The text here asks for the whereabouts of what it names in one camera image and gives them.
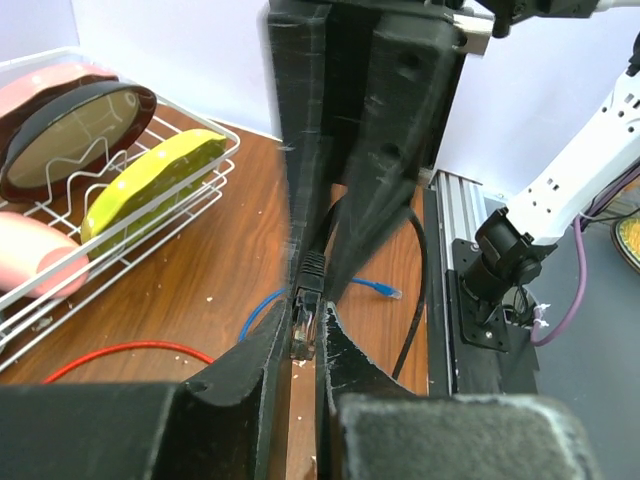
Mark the red ethernet cable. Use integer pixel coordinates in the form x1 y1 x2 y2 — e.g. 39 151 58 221
43 340 215 385

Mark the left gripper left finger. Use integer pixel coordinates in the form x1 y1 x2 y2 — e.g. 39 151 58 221
1 297 293 479

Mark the green plate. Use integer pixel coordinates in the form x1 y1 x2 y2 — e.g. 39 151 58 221
81 129 226 243

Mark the dark brown plate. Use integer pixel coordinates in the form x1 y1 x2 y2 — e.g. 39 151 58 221
1 80 157 203

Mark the black ethernet cable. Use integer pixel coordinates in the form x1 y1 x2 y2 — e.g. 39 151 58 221
289 197 430 381

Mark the white wire dish rack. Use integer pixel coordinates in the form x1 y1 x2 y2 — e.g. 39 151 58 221
1 48 241 368

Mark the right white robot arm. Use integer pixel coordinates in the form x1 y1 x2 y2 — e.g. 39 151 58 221
266 1 639 305

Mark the pink cup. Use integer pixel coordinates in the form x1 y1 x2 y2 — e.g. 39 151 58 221
1 211 89 298

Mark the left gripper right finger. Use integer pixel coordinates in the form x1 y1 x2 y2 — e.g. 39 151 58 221
316 303 600 479

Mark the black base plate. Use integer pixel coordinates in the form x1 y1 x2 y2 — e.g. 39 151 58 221
427 241 538 396

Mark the aluminium frame rail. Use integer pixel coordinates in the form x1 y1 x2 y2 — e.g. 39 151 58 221
424 171 503 396

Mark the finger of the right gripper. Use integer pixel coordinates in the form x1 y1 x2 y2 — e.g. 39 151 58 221
324 13 460 302
265 0 334 266

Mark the pink plate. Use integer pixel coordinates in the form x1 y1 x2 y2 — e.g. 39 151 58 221
1 62 118 136

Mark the blue ethernet cable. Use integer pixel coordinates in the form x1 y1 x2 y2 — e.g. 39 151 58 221
238 277 403 343

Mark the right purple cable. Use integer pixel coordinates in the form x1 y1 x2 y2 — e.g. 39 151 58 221
529 29 640 347

